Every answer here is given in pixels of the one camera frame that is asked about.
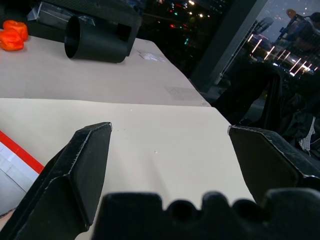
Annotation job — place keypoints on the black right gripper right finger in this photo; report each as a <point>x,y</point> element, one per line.
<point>270,160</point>

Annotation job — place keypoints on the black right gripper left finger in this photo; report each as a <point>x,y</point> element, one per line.
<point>75,175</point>

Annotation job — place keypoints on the red and white tray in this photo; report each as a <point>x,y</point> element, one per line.
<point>17,170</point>

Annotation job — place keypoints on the black office chair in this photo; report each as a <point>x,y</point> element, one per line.
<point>272,105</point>

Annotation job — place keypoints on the black cylindrical tube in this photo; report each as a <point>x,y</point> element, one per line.
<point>96,41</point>

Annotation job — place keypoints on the orange crumpled object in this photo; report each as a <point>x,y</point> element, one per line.
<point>13,35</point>

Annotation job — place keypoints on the black carbon-pattern case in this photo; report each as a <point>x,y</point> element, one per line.
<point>100,17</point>

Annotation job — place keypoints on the clear plastic wrap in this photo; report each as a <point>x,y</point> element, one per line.
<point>53,15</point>

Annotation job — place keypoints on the dark window frame pillar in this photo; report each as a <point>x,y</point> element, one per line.
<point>225,45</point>

